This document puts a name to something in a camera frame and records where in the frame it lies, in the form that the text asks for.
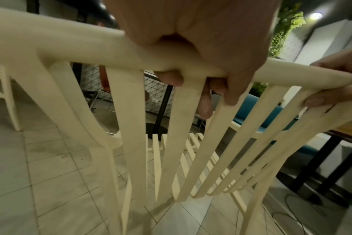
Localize black pedestal table leg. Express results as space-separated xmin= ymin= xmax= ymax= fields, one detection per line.
xmin=145 ymin=84 xmax=176 ymax=139

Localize small green potted plant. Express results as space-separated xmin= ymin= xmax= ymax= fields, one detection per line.
xmin=251 ymin=82 xmax=269 ymax=96

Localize white slatted chair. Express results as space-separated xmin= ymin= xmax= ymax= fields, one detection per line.
xmin=0 ymin=63 xmax=22 ymax=132

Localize wooden table with black legs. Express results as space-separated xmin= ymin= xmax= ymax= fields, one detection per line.
xmin=287 ymin=118 xmax=352 ymax=208

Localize black wire mesh panel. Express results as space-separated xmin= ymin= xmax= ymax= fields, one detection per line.
xmin=80 ymin=63 xmax=176 ymax=113

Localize green hanging wall plants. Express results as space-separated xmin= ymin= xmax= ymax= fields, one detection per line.
xmin=268 ymin=2 xmax=306 ymax=58

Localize person's right hand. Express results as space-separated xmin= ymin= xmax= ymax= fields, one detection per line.
xmin=305 ymin=47 xmax=352 ymax=108

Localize teal upholstered bench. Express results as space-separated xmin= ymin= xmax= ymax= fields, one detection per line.
xmin=232 ymin=93 xmax=320 ymax=159

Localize orange chair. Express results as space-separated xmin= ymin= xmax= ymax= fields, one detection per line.
xmin=89 ymin=65 xmax=119 ymax=113

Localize cream slatted plastic chair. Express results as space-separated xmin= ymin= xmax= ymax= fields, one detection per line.
xmin=0 ymin=5 xmax=352 ymax=235

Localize black floor cable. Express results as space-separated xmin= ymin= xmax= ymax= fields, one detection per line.
xmin=271 ymin=193 xmax=352 ymax=235

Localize person's left hand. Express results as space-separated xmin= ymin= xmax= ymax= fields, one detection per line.
xmin=103 ymin=0 xmax=281 ymax=118

